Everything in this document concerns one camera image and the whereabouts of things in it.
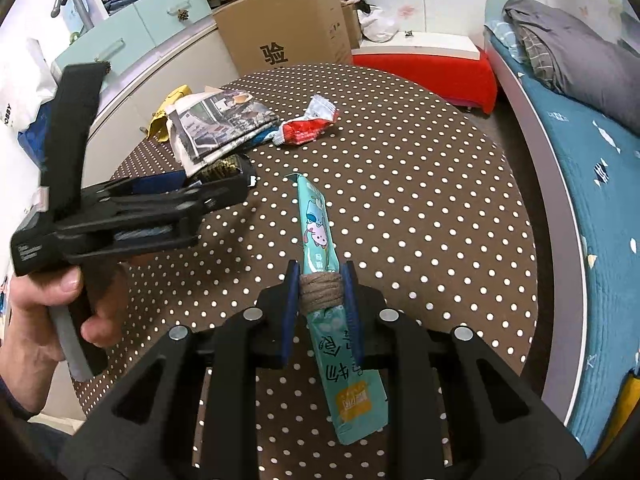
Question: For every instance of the small cardboard box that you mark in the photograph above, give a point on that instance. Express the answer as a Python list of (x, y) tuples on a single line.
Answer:
[(351, 25)]

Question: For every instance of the teal quilted bedsheet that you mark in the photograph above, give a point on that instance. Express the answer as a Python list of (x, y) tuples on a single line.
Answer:
[(590, 185)]

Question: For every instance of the brown polka dot tablecloth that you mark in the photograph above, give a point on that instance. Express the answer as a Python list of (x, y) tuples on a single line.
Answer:
[(400, 185)]

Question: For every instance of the person's left hand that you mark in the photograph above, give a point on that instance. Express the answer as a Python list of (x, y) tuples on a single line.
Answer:
[(35, 325)]

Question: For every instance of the red white snack wrapper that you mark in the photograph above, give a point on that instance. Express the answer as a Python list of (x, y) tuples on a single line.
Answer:
[(305, 127)]

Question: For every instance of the newspaper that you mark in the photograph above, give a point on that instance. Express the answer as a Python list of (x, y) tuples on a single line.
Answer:
[(220, 120)]

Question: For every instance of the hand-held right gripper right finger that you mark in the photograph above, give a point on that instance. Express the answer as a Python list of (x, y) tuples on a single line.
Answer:
[(350, 305)]

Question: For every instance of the person's left forearm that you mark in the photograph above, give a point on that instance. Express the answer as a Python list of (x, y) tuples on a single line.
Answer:
[(15, 402)]

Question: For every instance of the blue bag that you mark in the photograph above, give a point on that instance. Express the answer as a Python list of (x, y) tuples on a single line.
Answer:
[(37, 135)]

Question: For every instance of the white paper bag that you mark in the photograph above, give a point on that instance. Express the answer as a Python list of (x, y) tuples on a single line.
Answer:
[(25, 90)]

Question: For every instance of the red ottoman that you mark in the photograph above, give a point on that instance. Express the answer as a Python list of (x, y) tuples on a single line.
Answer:
[(440, 80)]

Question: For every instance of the yellow bag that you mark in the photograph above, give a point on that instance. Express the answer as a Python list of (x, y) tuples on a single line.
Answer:
[(165, 110)]

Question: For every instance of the white low cabinet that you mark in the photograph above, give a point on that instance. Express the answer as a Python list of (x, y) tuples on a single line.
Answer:
[(175, 60)]

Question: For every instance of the large cardboard box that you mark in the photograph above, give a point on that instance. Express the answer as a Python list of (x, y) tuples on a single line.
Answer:
[(285, 30)]

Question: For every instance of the pine cone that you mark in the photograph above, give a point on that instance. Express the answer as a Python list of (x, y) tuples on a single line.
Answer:
[(183, 14)]

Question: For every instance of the white board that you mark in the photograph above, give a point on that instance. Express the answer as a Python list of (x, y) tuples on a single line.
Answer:
[(425, 45)]

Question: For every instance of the faded pink butterfly sticker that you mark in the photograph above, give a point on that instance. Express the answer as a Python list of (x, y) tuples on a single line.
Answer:
[(406, 10)]

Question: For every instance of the white plastic bag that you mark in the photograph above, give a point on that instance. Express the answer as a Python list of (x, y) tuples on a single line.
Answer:
[(380, 22)]

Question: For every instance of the light blue bunk bed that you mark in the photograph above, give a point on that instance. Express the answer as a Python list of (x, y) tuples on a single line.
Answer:
[(560, 220)]

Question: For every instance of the grey duvet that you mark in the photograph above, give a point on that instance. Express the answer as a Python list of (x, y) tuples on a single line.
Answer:
[(575, 55)]

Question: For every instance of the light blue drawer cabinet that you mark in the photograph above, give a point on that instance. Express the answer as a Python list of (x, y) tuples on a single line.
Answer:
[(150, 17)]

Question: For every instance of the striped blue pillow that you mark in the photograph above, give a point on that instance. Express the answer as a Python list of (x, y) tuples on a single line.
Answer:
[(502, 35)]

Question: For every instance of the green packet with twine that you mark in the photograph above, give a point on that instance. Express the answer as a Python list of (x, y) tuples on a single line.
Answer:
[(315, 240)]

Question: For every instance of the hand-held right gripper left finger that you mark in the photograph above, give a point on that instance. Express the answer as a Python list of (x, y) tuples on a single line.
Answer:
[(290, 310)]

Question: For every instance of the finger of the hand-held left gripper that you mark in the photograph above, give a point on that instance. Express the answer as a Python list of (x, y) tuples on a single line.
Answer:
[(175, 194), (125, 240)]

